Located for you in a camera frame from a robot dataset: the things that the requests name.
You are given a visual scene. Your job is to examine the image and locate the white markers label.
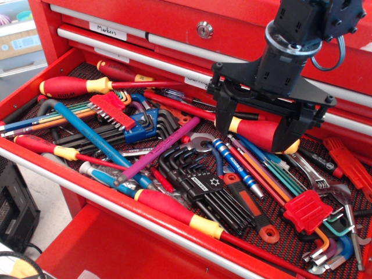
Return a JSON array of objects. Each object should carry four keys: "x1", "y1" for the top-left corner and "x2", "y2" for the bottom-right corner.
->
[{"x1": 89, "y1": 22, "x2": 127, "y2": 41}]

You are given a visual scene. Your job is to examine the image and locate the red folding tool right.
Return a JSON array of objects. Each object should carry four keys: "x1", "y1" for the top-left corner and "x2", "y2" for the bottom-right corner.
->
[{"x1": 323, "y1": 137, "x2": 371, "y2": 203}]

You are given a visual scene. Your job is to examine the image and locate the black red small screwdriver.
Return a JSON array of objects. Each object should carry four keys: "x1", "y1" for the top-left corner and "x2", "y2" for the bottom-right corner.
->
[{"x1": 299, "y1": 147, "x2": 344, "y2": 178}]

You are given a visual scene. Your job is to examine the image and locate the chrome adjustable wrench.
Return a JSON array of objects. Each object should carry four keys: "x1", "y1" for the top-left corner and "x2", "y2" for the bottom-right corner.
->
[{"x1": 284, "y1": 153, "x2": 352, "y2": 210}]

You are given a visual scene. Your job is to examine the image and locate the red yellow wiha screwdriver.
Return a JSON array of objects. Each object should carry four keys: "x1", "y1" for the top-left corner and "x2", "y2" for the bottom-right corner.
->
[{"x1": 39, "y1": 76, "x2": 182, "y2": 99}]

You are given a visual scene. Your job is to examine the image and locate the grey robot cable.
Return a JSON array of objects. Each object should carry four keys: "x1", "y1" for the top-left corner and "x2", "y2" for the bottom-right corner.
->
[{"x1": 310, "y1": 35, "x2": 346, "y2": 72}]

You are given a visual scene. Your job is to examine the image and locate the large blue hex key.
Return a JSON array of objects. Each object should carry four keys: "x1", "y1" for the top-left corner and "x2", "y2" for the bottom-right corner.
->
[{"x1": 37, "y1": 98, "x2": 154, "y2": 189}]

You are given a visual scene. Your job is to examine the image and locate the red holder coloured hex keys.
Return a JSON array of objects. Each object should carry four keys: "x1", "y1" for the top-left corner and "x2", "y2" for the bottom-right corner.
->
[{"x1": 228, "y1": 134, "x2": 355, "y2": 269}]

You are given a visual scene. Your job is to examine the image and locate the long red screwdriver shaft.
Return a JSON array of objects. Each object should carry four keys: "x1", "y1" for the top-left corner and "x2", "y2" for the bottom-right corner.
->
[{"x1": 144, "y1": 91, "x2": 216, "y2": 122}]

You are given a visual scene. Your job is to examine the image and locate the red yellow screwdriver left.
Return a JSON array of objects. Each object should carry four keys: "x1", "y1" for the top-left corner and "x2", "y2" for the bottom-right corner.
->
[{"x1": 13, "y1": 135, "x2": 126, "y2": 171}]

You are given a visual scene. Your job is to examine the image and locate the black torx key set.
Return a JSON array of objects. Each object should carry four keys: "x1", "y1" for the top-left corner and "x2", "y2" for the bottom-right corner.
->
[{"x1": 158, "y1": 145, "x2": 255, "y2": 235}]

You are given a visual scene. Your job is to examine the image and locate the red black handled tool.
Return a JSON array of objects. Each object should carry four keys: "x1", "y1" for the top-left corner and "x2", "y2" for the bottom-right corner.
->
[{"x1": 208, "y1": 141, "x2": 280, "y2": 244}]

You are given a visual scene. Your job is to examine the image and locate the black device on floor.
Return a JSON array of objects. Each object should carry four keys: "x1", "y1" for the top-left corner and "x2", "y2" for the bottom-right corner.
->
[{"x1": 1, "y1": 157, "x2": 40, "y2": 253}]

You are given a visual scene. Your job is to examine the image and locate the clear handle screwdriver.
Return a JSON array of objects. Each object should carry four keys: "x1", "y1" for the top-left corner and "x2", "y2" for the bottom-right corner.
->
[{"x1": 155, "y1": 88, "x2": 216, "y2": 108}]

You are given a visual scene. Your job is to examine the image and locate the red bit holder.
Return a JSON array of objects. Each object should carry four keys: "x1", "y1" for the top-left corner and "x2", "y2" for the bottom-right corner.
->
[{"x1": 88, "y1": 92, "x2": 136, "y2": 131}]

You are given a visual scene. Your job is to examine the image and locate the blue white screwdriver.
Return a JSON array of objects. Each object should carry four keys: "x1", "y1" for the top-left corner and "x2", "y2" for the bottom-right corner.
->
[{"x1": 79, "y1": 162, "x2": 137, "y2": 198}]

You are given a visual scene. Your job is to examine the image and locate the black red drawer liner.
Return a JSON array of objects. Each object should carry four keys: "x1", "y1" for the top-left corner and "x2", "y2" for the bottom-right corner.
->
[{"x1": 17, "y1": 61, "x2": 372, "y2": 279}]

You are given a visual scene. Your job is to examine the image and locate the silver flat spanner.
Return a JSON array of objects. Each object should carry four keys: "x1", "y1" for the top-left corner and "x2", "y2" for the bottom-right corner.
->
[{"x1": 180, "y1": 132, "x2": 215, "y2": 152}]

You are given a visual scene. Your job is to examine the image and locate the magenta hex key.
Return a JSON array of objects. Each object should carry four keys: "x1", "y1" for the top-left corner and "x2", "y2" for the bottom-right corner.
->
[{"x1": 113, "y1": 117, "x2": 200, "y2": 187}]

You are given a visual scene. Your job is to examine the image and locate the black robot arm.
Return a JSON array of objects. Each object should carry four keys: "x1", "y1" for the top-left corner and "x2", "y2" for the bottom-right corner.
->
[{"x1": 208, "y1": 1, "x2": 366, "y2": 152}]

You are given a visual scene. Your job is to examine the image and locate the silver cabinet lock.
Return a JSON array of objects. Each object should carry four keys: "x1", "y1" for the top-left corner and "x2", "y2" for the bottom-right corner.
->
[{"x1": 196, "y1": 21, "x2": 213, "y2": 39}]

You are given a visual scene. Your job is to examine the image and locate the red yellow screwdriver front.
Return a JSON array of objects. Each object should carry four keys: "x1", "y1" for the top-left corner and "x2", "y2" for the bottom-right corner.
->
[{"x1": 134, "y1": 189, "x2": 316, "y2": 278}]

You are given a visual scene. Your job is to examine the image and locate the red tool chest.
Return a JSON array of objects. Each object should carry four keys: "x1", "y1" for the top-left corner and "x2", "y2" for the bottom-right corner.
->
[{"x1": 0, "y1": 0, "x2": 372, "y2": 279}]

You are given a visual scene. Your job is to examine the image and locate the red yellow screwdriver under gripper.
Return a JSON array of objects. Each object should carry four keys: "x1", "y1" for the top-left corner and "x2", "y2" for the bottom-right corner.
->
[{"x1": 223, "y1": 117, "x2": 300, "y2": 154}]

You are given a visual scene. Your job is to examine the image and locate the red open drawer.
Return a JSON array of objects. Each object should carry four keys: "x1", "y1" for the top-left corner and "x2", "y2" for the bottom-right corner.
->
[{"x1": 0, "y1": 48, "x2": 372, "y2": 279}]

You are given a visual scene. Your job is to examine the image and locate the red screwdriver back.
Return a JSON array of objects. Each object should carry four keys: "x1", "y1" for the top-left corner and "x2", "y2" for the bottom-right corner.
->
[{"x1": 96, "y1": 60, "x2": 155, "y2": 82}]

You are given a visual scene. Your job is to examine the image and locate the blue holder black hex keys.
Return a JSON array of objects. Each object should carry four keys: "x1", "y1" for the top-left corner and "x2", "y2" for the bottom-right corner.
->
[{"x1": 53, "y1": 93, "x2": 181, "y2": 155}]

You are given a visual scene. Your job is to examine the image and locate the blue bosch pen screwdriver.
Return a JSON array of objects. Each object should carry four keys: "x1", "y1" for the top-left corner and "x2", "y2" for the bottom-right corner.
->
[{"x1": 212, "y1": 138, "x2": 264, "y2": 199}]

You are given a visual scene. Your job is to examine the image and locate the cardboard box on shelf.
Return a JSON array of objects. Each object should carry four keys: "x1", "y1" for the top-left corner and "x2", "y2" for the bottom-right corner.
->
[{"x1": 1, "y1": 29, "x2": 42, "y2": 60}]

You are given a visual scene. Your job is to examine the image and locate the rainbow hex key set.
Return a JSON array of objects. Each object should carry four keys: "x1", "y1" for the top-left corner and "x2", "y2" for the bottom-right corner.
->
[{"x1": 1, "y1": 91, "x2": 131, "y2": 138}]

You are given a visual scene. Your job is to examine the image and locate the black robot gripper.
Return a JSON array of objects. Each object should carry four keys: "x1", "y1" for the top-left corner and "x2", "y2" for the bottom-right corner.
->
[{"x1": 208, "y1": 43, "x2": 337, "y2": 152}]

